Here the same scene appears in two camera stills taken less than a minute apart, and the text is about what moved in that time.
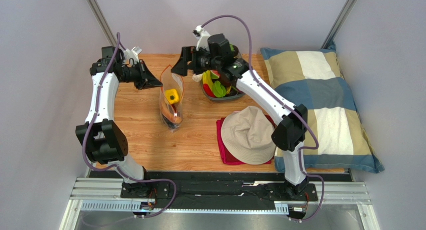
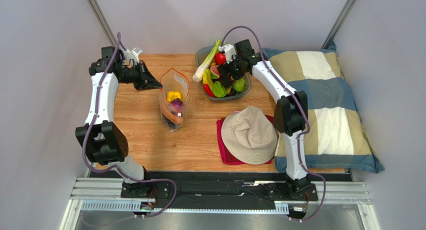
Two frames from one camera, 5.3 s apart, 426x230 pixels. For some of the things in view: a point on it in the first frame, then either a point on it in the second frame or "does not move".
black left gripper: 148,80 does not move
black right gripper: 192,60 to 227,74
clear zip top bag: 171,96 does not move
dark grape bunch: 172,125 does not move
